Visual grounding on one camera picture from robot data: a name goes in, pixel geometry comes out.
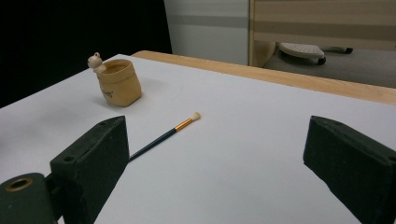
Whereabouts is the white table board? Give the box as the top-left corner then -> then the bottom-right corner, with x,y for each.
0,54 -> 396,224

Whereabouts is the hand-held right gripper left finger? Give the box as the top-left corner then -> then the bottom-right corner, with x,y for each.
49,116 -> 131,224

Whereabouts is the tan pen holder with figurine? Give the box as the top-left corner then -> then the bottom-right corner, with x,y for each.
87,51 -> 143,108

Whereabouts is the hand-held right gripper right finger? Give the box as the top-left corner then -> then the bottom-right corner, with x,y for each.
303,115 -> 396,224

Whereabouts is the dark-handled paint brush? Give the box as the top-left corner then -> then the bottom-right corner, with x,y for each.
128,111 -> 202,162

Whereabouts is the white cabinet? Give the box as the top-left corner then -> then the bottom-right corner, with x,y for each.
163,0 -> 250,66

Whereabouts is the black curtain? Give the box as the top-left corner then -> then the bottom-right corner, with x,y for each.
0,0 -> 173,109

